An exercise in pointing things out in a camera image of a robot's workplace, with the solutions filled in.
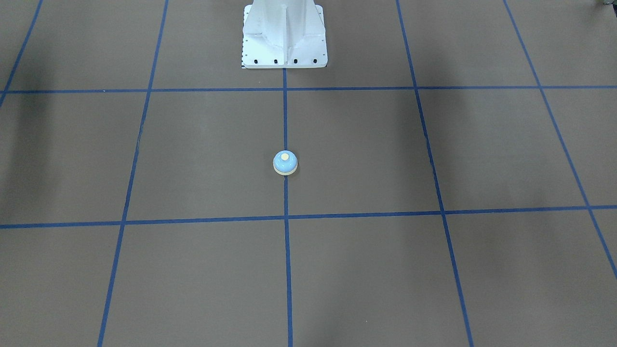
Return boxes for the light blue call bell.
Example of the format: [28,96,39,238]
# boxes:
[272,150,299,176]

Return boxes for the brown paper table mat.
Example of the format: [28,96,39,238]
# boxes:
[1,0,616,347]

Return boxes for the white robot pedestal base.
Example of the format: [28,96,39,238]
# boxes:
[241,0,328,69]

